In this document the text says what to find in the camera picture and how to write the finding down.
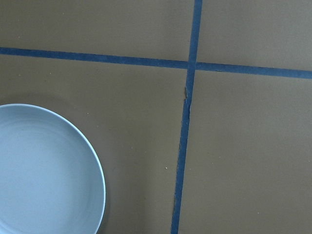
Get blue plate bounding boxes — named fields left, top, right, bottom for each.
left=0, top=104, right=106, bottom=234

